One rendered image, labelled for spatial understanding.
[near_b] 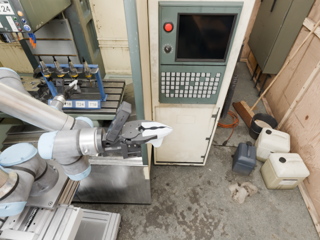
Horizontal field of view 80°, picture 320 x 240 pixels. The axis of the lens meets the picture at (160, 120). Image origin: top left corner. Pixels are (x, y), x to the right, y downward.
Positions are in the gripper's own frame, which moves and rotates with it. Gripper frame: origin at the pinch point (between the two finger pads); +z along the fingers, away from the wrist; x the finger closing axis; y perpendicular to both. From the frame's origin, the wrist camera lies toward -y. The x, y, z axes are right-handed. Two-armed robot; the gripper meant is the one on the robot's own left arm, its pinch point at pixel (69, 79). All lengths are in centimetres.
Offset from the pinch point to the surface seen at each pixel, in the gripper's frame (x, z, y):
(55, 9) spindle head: -10, 36, -37
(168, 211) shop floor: 78, -54, 117
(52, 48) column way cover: -43, 63, 7
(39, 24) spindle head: -10.3, 9.4, -36.4
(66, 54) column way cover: -30, 63, 12
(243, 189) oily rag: 157, -32, 113
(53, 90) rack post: -26.3, 12.7, 20.2
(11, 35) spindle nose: -37.5, 15.2, -26.7
